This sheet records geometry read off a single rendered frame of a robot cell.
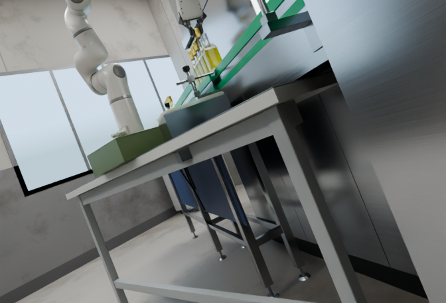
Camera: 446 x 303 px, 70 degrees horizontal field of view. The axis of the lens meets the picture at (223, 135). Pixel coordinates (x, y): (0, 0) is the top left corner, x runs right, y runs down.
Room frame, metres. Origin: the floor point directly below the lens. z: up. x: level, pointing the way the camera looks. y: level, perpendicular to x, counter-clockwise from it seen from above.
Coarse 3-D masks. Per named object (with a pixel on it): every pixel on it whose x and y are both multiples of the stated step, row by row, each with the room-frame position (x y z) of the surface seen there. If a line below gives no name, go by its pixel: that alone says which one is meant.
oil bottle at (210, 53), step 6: (204, 48) 1.33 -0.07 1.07; (210, 48) 1.33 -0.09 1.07; (216, 48) 1.34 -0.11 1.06; (204, 54) 1.35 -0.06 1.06; (210, 54) 1.33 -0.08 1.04; (216, 54) 1.34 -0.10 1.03; (210, 60) 1.32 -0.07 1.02; (216, 60) 1.33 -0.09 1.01; (210, 66) 1.34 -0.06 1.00; (216, 66) 1.33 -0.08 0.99
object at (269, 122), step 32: (256, 128) 0.79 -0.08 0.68; (288, 128) 0.74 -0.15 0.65; (160, 160) 1.13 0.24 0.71; (192, 160) 1.00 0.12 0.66; (288, 160) 0.75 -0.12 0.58; (96, 192) 1.61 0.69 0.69; (320, 192) 0.75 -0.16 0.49; (96, 224) 1.81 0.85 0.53; (320, 224) 0.74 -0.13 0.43; (128, 288) 1.67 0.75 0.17; (160, 288) 1.41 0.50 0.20; (192, 288) 1.26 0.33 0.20; (352, 288) 0.73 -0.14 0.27
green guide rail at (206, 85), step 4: (208, 76) 1.30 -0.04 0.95; (204, 80) 1.36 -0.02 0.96; (208, 80) 1.31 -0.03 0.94; (200, 84) 1.42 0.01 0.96; (204, 84) 1.37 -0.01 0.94; (208, 84) 1.34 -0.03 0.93; (212, 84) 1.30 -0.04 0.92; (200, 88) 1.44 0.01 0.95; (204, 88) 1.40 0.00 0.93; (208, 88) 1.36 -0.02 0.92; (212, 88) 1.30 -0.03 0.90; (200, 92) 1.46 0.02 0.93; (204, 92) 1.42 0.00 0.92
